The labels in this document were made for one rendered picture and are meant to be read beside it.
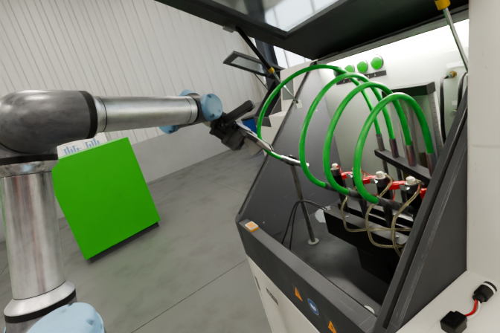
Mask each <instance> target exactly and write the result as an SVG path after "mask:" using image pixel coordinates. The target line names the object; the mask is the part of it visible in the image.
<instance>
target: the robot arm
mask: <svg viewBox="0 0 500 333"><path fill-rule="evenodd" d="M255 107H256V105H255V104H254V102H253V101H251V100H248V101H245V102H244V103H243V104H242V105H240V106H238V107H237V108H236V109H234V110H233V111H231V112H229V113H227V114H226V113H225V112H224V111H223V110H222V102H221V100H220V98H218V96H216V95H215V94H203V95H202V96H200V95H199V94H197V93H196V92H193V91H191V90H190V89H185V90H184V91H182V92H181V94H179V96H178V97H152V96H93V95H92V94H91V93H89V92H88V91H70V90H48V89H31V90H21V91H15V92H13V93H9V94H7V95H5V96H3V97H2V98H1V99H0V199H1V210H2V216H3V222H4V234H5V239H6V246H7V257H8V263H9V269H10V280H11V286H12V292H13V299H12V300H11V301H10V302H9V304H8V305H7V306H6V308H5V309H4V320H5V328H4V333H107V332H106V330H105V328H104V324H103V321H102V318H101V316H100V315H99V314H98V313H97V312H96V311H95V309H94V308H93V307H92V306H91V305H89V304H87V303H78V302H77V295H76V289H75V285H74V283H72V282H69V281H67V280H66V279H65V271H64V264H63V254H62V248H61V242H60V231H59V225H58V219H57V208H56V202H55V196H54V185H53V178H52V173H51V170H52V169H53V168H54V167H55V166H56V164H57V163H58V162H59V158H58V151H57V147H58V146H60V145H63V144H66V143H70V142H74V141H77V140H85V139H92V138H94V137H95V136H96V135H97V134H98V133H102V132H116V131H123V130H130V129H144V128H152V127H159V128H160V130H162V131H163V132H164V133H166V134H172V133H174V132H177V131H178V130H179V129H180V128H183V127H186V126H192V125H195V124H198V123H203V124H205V125H206V126H207V127H209V128H210V129H211V130H210V132H209V134H211V135H214V136H216V137H217V138H219V139H220V140H221V143H223V144H224V145H225V146H227V147H228V148H229V149H231V150H233V151H235V150H240V149H241V148H242V146H243V145H244V143H245V144H247V145H248V146H249V154H250V155H257V154H258V153H259V152H260V151H262V150H263V148H264V149H267V150H268V151H270V152H271V151H273V148H272V146H271V145H270V144H269V143H268V142H267V141H265V140H264V139H263V140H261V139H259V138H258V137H257V134H255V133H254V132H253V131H251V130H250V129H249V128H248V127H246V126H244V125H243V124H241V123H239V121H235V120H237V119H238V118H240V117H242V116H243V115H244V114H246V113H248V112H250V111H252V110H253V109H254V108H255Z"/></svg>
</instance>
